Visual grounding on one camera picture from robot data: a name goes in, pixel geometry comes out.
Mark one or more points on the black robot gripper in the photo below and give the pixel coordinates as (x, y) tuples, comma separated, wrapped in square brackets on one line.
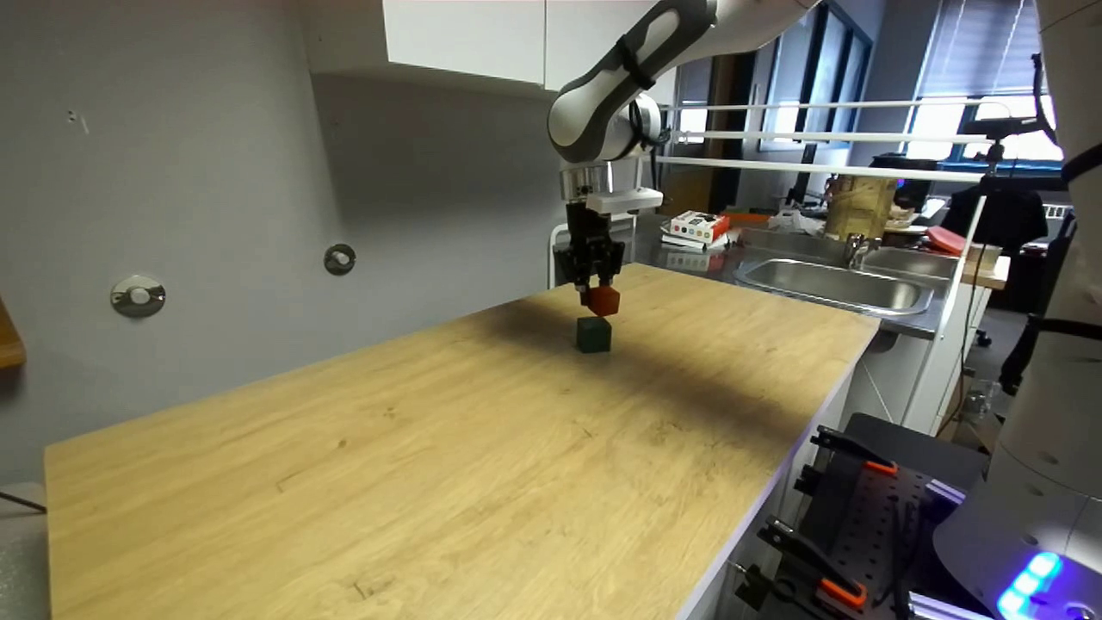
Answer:
[(593, 257)]

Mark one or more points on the orange block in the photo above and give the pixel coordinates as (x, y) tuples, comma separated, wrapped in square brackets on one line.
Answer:
[(605, 299)]

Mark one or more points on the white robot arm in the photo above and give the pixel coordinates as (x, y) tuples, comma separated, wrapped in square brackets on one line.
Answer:
[(606, 111)]

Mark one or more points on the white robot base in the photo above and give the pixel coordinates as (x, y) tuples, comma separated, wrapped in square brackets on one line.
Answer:
[(1027, 538)]

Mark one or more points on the green block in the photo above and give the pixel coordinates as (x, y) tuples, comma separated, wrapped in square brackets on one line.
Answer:
[(593, 335)]

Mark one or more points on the red white box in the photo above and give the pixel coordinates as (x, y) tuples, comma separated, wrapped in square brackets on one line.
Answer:
[(698, 228)]

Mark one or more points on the black orange clamp upper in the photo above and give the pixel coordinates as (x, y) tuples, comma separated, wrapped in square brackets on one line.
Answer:
[(857, 448)]

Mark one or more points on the black orange clamp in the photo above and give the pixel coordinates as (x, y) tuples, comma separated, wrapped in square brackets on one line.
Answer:
[(857, 448), (814, 584)]

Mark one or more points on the stainless steel sink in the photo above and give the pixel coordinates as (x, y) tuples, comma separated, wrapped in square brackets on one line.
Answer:
[(837, 287)]

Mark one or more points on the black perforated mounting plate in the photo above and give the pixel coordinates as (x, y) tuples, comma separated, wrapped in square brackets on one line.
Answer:
[(880, 527)]

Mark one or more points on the black orange clamp lower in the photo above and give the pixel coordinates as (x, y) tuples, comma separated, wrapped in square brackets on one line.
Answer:
[(814, 584)]

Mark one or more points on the round wall socket right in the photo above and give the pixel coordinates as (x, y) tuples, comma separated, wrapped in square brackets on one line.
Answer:
[(339, 260)]

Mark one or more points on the round wall socket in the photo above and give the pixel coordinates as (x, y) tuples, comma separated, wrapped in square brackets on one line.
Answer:
[(138, 296), (339, 260)]

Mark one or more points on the white wall cabinet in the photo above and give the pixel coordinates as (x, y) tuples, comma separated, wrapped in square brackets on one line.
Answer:
[(532, 43)]

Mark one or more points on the black camera on tripod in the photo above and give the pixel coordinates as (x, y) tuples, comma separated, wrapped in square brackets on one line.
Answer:
[(998, 130)]

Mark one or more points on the round wall socket left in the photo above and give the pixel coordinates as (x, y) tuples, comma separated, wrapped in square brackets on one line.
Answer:
[(138, 296)]

